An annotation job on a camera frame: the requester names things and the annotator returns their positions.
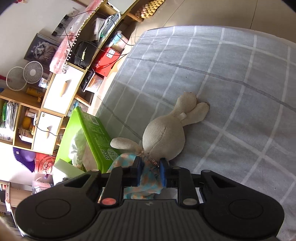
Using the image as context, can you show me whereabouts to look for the beige bunny plush blue dress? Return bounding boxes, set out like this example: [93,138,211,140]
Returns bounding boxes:
[109,92,209,200]

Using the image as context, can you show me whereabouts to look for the green plastic bin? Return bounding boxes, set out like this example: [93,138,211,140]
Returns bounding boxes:
[56,106,120,173]

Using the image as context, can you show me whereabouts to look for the pale green towel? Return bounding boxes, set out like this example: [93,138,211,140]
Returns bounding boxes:
[68,128,89,169]

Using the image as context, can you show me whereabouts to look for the red printed bucket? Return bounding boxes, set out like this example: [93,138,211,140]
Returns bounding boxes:
[35,153,56,174]

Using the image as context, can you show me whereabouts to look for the long wooden tv bench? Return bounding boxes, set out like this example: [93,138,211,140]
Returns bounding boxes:
[41,0,167,117]

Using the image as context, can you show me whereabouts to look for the wooden shelf cabinet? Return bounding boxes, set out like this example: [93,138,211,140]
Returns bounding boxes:
[1,89,65,155]

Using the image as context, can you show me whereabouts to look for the red cardboard box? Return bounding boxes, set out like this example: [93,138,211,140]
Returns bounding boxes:
[91,47,121,77]

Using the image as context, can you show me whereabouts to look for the grey checked bed sheet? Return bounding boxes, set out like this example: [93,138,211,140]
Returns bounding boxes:
[96,26,295,240]

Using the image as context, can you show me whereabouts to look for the pink lace cloth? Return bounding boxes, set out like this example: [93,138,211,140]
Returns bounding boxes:
[49,0,107,74]

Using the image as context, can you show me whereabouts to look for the black bag on shelf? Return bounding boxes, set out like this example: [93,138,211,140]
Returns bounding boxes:
[70,41,98,69]

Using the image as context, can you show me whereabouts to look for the white desk fan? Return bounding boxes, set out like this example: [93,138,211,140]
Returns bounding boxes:
[23,61,43,84]

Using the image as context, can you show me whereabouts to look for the white fan grille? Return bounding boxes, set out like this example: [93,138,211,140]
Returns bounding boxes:
[6,66,27,91]

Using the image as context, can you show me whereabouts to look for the yellow egg tray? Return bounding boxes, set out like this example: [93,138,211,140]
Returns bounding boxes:
[135,0,165,19]

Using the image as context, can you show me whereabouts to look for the cat picture frame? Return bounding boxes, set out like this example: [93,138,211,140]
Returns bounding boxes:
[24,33,60,69]

